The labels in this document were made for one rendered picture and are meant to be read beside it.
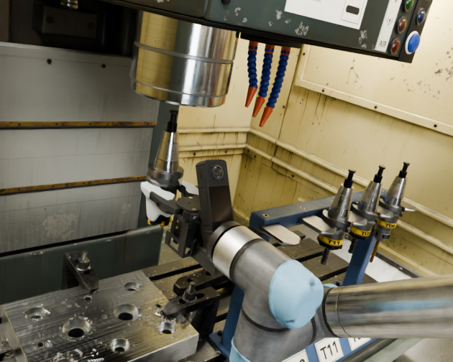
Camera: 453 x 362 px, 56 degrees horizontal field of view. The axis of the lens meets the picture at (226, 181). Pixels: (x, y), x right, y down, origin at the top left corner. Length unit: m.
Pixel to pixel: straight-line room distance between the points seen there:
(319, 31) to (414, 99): 1.00
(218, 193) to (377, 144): 1.05
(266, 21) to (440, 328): 0.42
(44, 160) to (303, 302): 0.78
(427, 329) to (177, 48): 0.49
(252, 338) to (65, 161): 0.73
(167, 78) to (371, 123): 1.11
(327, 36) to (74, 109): 0.69
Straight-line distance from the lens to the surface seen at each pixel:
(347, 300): 0.65
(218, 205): 0.65
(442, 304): 0.58
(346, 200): 0.88
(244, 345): 0.62
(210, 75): 0.64
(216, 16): 0.47
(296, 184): 1.86
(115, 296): 0.93
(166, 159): 0.73
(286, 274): 0.55
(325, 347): 1.01
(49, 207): 1.21
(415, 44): 0.78
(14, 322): 0.88
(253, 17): 0.51
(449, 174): 1.53
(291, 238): 0.78
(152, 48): 0.65
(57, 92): 1.09
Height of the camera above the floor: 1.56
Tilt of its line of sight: 21 degrees down
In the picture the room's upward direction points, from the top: 12 degrees clockwise
